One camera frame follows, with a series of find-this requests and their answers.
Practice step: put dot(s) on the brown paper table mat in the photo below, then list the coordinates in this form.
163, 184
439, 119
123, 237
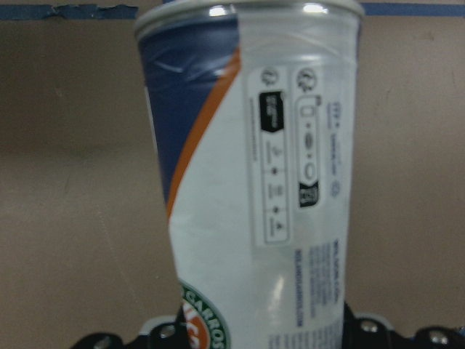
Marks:
84, 246

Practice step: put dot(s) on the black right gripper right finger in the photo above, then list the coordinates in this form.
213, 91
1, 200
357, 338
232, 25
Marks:
365, 330

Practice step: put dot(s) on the white blue tennis ball can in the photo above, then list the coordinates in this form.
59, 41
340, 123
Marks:
253, 111

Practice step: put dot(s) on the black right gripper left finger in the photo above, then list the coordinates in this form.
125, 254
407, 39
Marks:
159, 332

